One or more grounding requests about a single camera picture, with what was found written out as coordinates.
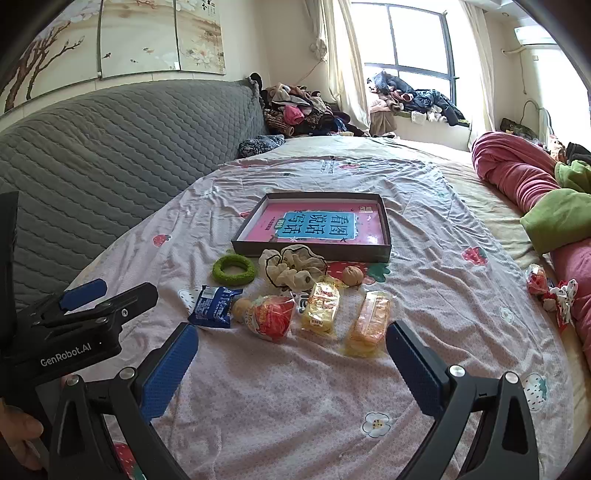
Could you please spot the beige bed sheet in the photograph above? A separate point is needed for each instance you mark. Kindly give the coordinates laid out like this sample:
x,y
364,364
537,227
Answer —
x,y
485,198

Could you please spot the walnut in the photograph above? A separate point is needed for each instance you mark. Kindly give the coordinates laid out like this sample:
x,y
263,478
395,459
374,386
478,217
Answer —
x,y
353,277

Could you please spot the brown cloth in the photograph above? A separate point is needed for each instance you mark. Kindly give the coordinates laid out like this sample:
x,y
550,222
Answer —
x,y
383,123

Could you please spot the pink strawberry print bedsheet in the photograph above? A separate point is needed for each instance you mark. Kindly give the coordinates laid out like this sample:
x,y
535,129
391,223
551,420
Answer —
x,y
295,406

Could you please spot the black cloth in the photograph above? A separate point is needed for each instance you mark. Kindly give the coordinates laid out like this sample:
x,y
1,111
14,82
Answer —
x,y
579,152

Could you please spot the stick biscuit packet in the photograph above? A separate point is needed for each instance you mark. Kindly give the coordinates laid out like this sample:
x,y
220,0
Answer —
x,y
367,323

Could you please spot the white air conditioner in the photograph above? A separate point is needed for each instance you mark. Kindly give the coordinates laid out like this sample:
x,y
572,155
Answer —
x,y
538,36

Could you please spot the dark grey shallow box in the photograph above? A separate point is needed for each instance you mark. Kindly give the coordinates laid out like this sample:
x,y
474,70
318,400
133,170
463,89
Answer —
x,y
314,252

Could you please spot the pile of clothes on windowsill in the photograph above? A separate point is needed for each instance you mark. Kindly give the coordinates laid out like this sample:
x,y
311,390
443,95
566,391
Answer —
x,y
429,101

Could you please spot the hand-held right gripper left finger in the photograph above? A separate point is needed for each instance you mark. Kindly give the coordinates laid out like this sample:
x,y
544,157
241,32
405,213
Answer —
x,y
168,369

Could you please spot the yellow cake packet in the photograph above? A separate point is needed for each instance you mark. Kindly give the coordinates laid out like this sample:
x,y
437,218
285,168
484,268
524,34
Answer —
x,y
320,307

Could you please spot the cream curtain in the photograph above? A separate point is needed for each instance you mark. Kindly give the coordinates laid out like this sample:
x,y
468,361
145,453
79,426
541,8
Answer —
x,y
346,69
480,69

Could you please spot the green cloth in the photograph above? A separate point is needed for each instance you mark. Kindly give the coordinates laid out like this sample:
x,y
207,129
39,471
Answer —
x,y
554,217

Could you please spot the dark framed window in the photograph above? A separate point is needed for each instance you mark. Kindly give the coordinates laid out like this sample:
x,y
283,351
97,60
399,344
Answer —
x,y
415,32

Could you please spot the white rack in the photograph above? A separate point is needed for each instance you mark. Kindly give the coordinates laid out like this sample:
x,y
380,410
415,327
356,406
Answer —
x,y
545,120

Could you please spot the egg toy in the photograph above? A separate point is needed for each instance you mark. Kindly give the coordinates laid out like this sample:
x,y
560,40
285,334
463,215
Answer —
x,y
270,318

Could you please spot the red snack packet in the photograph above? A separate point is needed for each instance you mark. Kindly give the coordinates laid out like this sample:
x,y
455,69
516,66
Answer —
x,y
536,279

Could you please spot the green fuzzy scrunchie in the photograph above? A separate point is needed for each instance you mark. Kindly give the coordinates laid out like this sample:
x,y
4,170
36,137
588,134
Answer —
x,y
219,270

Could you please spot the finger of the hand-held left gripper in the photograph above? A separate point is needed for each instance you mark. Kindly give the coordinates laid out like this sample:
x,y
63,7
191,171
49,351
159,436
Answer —
x,y
136,297
83,293

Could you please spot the blue snack packet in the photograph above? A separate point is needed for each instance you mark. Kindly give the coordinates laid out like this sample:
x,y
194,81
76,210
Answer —
x,y
212,309

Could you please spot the grey quilted headboard cover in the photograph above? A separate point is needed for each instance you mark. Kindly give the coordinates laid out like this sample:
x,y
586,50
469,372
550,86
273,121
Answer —
x,y
115,147

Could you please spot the cream frilly scrunchie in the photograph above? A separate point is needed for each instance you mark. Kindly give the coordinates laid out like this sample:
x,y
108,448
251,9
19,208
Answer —
x,y
277,277

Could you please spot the dark patterned cloth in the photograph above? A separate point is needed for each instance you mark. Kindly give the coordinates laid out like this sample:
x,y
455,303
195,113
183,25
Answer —
x,y
258,145

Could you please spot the person's left hand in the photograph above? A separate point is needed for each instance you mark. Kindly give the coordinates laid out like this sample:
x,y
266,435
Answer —
x,y
16,429

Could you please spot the pile of mixed clothes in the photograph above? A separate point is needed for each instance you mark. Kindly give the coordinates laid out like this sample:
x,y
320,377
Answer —
x,y
295,115

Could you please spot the floral wall painting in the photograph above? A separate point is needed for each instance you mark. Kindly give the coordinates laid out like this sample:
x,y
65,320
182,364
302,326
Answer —
x,y
138,37

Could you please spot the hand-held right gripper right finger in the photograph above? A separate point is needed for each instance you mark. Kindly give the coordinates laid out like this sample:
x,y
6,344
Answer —
x,y
413,369

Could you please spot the pink blanket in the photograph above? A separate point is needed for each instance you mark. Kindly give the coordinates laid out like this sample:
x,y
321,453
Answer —
x,y
508,170

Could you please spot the dark green bag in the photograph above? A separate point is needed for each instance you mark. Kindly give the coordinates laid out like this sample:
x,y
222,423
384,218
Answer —
x,y
517,128

